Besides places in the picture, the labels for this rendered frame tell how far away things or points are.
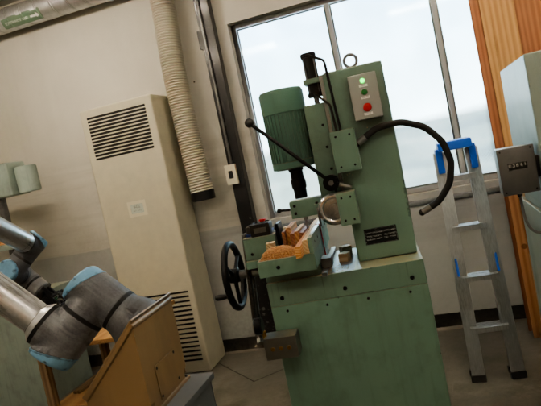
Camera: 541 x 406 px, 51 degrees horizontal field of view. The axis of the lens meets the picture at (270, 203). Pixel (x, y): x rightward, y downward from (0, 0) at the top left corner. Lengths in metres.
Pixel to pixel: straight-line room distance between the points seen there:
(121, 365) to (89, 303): 0.25
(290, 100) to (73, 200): 2.48
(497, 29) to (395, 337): 1.97
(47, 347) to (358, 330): 1.06
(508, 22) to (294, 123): 1.67
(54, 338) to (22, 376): 2.15
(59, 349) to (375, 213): 1.19
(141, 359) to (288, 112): 1.04
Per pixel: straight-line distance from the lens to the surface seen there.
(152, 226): 3.73
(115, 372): 1.88
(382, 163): 2.15
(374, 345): 2.17
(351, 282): 2.10
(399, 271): 2.09
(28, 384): 4.14
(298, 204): 2.25
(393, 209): 2.16
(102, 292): 1.97
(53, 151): 4.41
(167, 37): 3.79
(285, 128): 2.20
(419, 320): 2.14
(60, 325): 2.00
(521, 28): 3.55
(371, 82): 2.09
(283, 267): 2.04
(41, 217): 4.53
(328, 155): 2.19
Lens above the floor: 1.25
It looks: 4 degrees down
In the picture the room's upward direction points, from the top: 12 degrees counter-clockwise
